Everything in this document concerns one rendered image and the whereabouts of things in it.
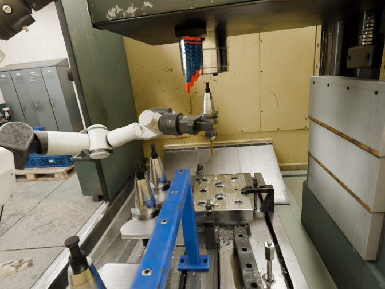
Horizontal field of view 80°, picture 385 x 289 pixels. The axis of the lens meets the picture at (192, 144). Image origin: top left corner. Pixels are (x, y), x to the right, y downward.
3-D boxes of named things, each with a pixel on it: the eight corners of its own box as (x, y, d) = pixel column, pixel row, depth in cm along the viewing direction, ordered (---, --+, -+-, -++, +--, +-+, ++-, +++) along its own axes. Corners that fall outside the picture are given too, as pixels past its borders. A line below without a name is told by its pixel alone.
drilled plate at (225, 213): (191, 222, 87) (189, 211, 86) (197, 185, 115) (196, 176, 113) (252, 221, 84) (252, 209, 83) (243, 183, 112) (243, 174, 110)
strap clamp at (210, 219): (205, 249, 79) (202, 212, 74) (207, 225, 91) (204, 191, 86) (215, 249, 78) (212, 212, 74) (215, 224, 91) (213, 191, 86)
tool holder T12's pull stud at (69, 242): (81, 272, 25) (72, 246, 24) (67, 270, 25) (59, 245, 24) (90, 260, 26) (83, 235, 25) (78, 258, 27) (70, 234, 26)
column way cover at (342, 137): (361, 264, 67) (389, 83, 51) (303, 185, 112) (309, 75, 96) (379, 264, 67) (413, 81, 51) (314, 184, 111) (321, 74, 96)
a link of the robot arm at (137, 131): (158, 125, 88) (128, 136, 91) (169, 133, 95) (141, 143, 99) (156, 110, 90) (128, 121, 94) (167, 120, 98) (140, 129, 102)
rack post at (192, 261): (177, 270, 72) (164, 186, 63) (180, 257, 77) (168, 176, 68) (209, 270, 70) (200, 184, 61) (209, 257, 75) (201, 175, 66)
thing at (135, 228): (116, 239, 42) (115, 236, 42) (126, 221, 47) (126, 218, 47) (153, 239, 41) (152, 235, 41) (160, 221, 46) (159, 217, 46)
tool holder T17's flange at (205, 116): (216, 120, 79) (216, 113, 78) (199, 121, 80) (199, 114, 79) (219, 116, 84) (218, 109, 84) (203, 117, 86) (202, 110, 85)
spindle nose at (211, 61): (228, 72, 68) (226, 27, 65) (176, 77, 72) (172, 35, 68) (231, 70, 83) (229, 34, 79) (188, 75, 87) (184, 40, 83)
